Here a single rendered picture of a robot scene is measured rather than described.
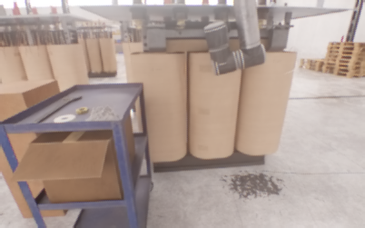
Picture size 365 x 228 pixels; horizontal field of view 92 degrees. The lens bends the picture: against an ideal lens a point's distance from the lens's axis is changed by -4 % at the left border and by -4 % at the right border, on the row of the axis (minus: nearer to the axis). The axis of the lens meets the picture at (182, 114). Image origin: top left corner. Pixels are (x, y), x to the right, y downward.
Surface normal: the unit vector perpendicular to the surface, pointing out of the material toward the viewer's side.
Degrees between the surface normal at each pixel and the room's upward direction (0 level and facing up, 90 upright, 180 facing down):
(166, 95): 90
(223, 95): 90
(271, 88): 90
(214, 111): 90
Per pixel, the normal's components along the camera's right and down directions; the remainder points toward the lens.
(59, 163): 0.03, -0.67
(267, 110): 0.09, 0.36
